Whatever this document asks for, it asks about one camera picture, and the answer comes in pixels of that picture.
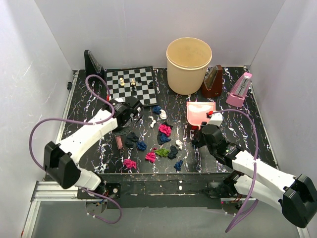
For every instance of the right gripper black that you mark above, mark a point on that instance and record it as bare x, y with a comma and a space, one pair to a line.
200, 138

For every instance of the pink dustpan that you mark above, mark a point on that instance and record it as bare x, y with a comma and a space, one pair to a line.
197, 112

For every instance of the pink hand brush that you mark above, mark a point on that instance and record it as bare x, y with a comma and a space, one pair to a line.
119, 142

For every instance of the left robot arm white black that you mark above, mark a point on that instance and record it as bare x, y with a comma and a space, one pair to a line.
61, 160

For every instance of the dark scrap by left arm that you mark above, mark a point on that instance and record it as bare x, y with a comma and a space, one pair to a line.
131, 140

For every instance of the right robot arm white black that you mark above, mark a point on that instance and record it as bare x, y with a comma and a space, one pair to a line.
295, 197

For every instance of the navy scrap near chessboard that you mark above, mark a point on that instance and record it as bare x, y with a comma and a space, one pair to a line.
156, 110

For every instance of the white scrap strip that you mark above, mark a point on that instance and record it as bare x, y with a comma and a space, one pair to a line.
153, 121

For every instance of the black grey chessboard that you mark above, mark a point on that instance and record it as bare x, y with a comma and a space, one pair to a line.
137, 82

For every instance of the black chess piece edge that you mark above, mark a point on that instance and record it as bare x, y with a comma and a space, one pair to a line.
151, 85

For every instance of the white chess piece left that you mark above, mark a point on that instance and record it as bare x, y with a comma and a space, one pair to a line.
121, 80

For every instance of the white scrap near brush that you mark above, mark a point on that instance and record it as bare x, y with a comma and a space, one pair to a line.
163, 115

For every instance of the small white scrap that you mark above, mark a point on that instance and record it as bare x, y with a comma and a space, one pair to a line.
179, 143

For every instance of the magenta scrap upper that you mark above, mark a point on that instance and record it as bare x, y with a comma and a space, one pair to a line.
166, 129

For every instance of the navy scrap left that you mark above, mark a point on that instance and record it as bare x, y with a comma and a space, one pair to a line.
141, 145

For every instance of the black scrap centre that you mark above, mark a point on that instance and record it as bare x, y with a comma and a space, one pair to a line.
173, 152

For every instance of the navy scrap under magenta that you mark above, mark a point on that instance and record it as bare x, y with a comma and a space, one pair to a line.
162, 138

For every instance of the blue scrap front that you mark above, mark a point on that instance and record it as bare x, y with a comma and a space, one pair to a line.
178, 165

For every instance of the pink metronome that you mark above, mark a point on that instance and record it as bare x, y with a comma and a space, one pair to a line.
237, 94

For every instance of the green paper scrap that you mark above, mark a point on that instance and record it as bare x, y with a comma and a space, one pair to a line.
163, 152

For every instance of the brown metronome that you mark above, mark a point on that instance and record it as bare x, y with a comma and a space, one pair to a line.
212, 84

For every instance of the magenta scrap middle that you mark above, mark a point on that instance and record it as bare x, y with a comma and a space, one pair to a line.
151, 157

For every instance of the magenta scrap front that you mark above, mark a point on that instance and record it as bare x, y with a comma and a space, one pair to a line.
129, 164

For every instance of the black metronome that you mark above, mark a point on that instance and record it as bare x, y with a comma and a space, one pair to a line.
92, 66

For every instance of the beige plastic bucket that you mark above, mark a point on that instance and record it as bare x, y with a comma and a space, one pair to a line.
187, 62

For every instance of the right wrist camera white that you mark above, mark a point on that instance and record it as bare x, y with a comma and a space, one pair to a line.
214, 118

